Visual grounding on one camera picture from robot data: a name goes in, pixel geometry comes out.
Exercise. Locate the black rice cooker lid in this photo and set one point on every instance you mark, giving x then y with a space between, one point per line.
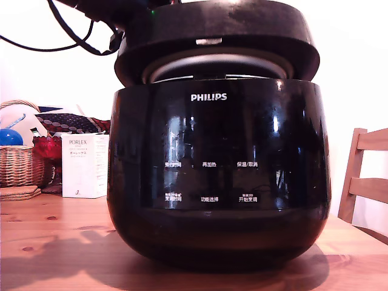
242 27

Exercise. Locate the black Philips rice cooker body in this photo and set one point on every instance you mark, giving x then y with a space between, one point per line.
218 139

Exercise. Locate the white Porlex box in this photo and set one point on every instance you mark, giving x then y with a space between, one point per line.
80 169

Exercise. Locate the dark patterned cloth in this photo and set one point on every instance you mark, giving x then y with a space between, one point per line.
68 122

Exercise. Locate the red glass bowl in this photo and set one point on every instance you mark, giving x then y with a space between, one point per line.
47 148

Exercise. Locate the wooden chair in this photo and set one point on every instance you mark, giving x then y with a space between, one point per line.
363 185

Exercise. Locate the woven wicker basket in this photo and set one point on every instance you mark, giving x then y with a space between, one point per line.
18 166

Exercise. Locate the stack of cork coasters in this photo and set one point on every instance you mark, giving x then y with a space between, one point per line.
18 193

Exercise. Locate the white bag with blue stripe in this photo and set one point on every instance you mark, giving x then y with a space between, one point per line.
13 118

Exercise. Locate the blue ball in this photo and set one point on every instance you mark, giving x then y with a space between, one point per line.
10 137

